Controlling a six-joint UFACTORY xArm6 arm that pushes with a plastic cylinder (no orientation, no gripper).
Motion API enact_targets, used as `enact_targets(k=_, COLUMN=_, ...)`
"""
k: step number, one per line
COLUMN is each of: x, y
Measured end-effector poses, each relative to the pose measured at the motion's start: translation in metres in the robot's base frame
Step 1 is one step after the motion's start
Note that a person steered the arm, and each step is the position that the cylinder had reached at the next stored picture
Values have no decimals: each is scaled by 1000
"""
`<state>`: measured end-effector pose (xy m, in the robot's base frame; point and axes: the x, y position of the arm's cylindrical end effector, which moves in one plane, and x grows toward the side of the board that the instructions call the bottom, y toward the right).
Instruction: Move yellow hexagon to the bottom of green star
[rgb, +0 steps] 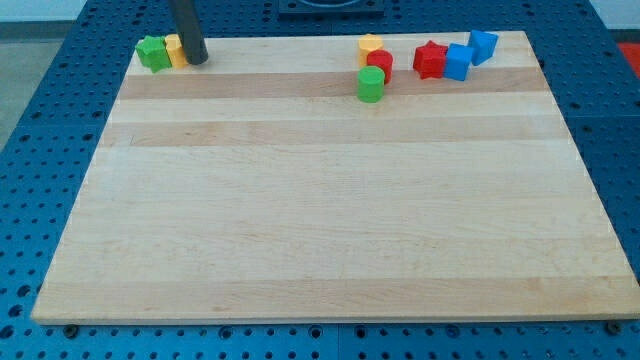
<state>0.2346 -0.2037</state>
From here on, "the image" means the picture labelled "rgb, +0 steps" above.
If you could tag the light wooden board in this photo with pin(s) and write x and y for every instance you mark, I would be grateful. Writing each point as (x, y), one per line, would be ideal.
(257, 188)

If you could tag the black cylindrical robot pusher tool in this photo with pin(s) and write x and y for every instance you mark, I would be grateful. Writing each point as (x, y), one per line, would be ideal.
(187, 24)

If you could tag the green cylinder block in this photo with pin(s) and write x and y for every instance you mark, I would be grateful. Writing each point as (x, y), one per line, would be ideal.
(370, 84)

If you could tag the blue triangular block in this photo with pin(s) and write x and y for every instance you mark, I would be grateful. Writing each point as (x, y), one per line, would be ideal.
(483, 45)

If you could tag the yellow pentagon block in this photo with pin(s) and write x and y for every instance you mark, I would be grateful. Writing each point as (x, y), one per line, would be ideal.
(366, 44)

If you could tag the green star block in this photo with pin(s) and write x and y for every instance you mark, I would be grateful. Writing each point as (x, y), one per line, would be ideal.
(152, 53)

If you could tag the blue cube block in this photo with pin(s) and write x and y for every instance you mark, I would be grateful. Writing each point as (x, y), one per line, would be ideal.
(458, 60)

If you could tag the yellow hexagon block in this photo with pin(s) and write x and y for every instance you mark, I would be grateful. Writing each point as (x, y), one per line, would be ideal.
(175, 51)

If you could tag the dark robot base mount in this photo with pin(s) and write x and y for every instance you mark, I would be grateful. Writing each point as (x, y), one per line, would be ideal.
(300, 8)

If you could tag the red cylinder block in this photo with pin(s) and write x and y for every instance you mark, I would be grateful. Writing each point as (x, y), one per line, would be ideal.
(384, 60)

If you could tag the red star block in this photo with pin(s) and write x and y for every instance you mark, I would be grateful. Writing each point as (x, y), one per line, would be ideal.
(430, 60)

